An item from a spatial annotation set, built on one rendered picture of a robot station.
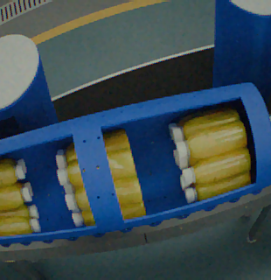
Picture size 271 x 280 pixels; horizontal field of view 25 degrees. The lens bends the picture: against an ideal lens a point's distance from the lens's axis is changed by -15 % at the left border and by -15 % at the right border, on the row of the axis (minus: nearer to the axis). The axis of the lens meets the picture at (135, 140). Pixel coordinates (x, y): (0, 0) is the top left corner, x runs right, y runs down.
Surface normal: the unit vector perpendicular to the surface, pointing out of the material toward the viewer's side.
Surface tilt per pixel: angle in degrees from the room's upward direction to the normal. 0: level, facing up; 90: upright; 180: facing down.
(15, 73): 0
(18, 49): 0
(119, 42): 0
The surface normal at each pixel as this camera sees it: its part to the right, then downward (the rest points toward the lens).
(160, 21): -0.04, -0.38
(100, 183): 0.07, 0.07
